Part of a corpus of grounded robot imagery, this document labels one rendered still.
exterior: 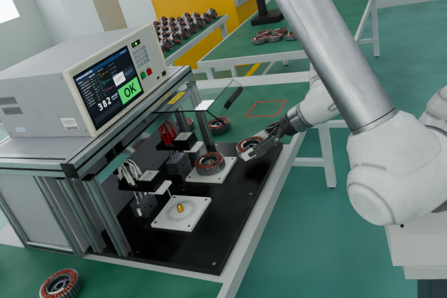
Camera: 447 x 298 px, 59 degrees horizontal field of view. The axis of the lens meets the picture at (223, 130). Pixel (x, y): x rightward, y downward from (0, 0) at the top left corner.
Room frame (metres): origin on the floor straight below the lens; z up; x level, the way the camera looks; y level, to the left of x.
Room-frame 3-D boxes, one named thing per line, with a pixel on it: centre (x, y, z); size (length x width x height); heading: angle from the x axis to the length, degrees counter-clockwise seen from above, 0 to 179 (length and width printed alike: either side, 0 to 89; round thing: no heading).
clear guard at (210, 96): (1.31, 0.07, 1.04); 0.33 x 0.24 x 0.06; 60
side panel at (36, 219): (1.09, 0.65, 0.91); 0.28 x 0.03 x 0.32; 60
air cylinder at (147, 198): (1.13, 0.33, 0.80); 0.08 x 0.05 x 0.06; 150
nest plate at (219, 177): (1.27, 0.08, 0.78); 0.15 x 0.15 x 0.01; 60
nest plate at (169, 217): (1.06, 0.20, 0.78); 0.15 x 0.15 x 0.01; 60
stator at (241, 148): (1.25, -0.08, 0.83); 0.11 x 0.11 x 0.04
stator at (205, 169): (1.27, 0.08, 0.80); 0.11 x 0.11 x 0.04
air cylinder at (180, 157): (1.34, 0.21, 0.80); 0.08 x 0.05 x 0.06; 150
